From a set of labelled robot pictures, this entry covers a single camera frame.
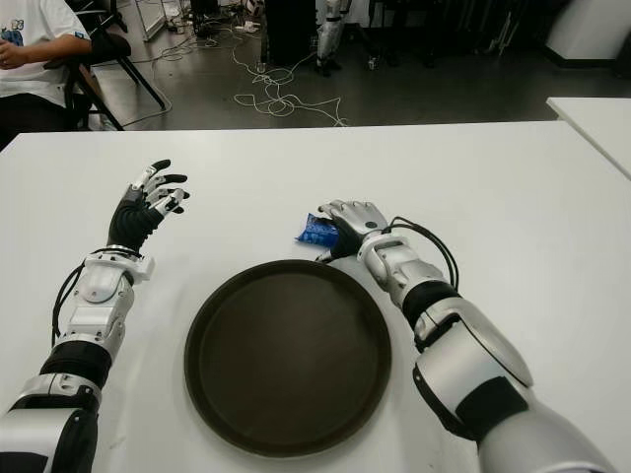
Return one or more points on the blue Oreo pack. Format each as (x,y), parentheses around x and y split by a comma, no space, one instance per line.
(318,231)

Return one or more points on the black folding chair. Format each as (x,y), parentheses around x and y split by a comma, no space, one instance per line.
(111,49)

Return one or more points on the white board panel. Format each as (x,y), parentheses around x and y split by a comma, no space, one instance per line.
(150,17)

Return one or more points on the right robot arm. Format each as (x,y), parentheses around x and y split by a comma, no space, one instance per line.
(473,355)

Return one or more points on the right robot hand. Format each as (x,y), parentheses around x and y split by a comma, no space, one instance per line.
(360,222)

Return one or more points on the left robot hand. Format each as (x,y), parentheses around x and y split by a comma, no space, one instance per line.
(130,222)

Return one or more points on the round dark brown tray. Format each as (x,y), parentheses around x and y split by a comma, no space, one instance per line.
(288,355)

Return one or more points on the white cabinet with black base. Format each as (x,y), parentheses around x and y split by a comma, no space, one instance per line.
(586,29)

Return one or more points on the person in white t-shirt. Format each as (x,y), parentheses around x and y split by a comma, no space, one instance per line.
(29,59)

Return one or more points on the silver humanoid robot legs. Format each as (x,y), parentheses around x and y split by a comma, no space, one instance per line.
(329,34)

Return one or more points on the white side table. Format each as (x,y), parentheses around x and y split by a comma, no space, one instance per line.
(596,123)

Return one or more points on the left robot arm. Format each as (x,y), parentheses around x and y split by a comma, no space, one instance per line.
(93,305)

